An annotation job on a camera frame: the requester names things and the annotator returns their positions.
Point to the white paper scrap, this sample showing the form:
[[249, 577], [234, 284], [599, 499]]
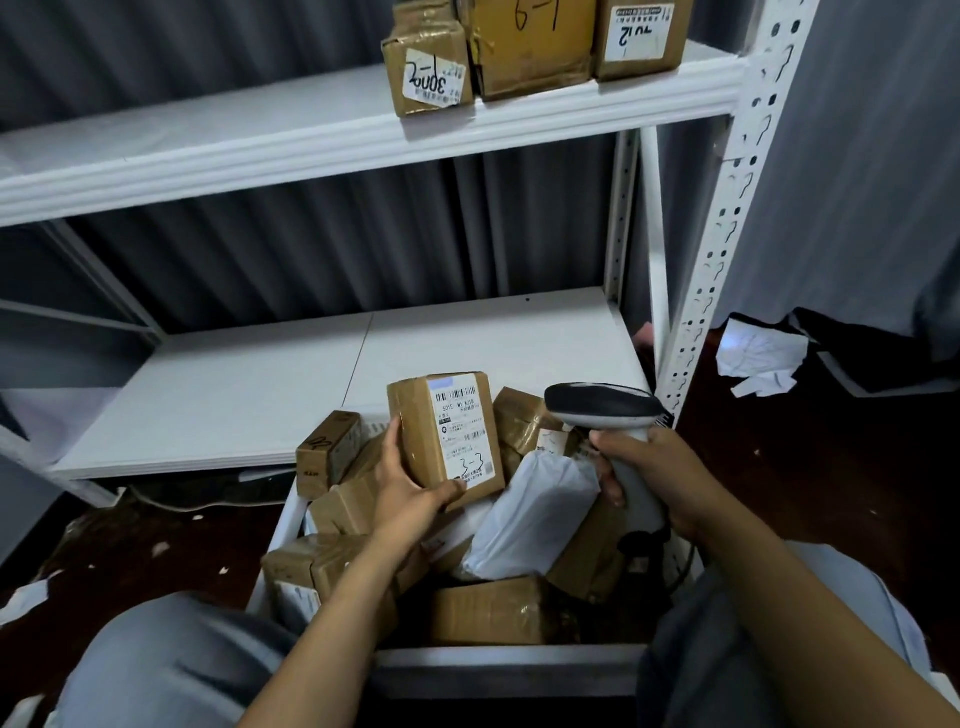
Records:
[[22, 600]]

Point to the person's left hand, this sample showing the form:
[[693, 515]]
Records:
[[397, 506]]

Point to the person's right hand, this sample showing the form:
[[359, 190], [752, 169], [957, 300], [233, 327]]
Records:
[[667, 469]]

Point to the person's leg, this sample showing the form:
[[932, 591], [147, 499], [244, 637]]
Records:
[[697, 660], [172, 664]]

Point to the black cloth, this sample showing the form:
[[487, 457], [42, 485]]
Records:
[[870, 349]]

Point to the white parcel bin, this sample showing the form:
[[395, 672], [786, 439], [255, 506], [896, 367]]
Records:
[[510, 669]]

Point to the cardboard box with white label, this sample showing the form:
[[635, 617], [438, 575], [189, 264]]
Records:
[[641, 37]]

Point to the large brown cardboard box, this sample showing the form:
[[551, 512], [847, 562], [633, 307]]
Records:
[[532, 45]]

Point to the person's left thumb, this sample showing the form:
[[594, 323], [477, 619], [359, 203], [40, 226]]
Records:
[[444, 491]]

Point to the small taped cardboard box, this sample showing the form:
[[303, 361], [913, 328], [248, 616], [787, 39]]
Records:
[[427, 71]]

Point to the grey handheld barcode scanner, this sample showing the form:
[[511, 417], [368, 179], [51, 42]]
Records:
[[600, 405]]

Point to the labelled brown cardboard parcel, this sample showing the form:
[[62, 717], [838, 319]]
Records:
[[420, 435]]

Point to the white metal shelf rack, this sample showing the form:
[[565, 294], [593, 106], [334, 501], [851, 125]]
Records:
[[300, 135]]

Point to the crumpled white paper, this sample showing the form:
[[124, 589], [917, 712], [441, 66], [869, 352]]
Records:
[[757, 352]]

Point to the pile of cardboard parcels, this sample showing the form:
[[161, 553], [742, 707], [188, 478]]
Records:
[[487, 611]]

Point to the person's right thumb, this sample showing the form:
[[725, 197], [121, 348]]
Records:
[[616, 489]]

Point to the white plastic mailer bag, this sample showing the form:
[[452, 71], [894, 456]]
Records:
[[529, 517]]

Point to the person's right leg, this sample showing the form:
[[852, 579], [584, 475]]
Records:
[[697, 660]]

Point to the person's left leg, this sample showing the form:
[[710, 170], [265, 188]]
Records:
[[172, 664]]

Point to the person's left forearm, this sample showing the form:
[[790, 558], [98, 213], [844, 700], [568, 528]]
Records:
[[337, 637]]

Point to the person's right forearm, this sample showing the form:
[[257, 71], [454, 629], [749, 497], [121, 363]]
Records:
[[795, 622]]

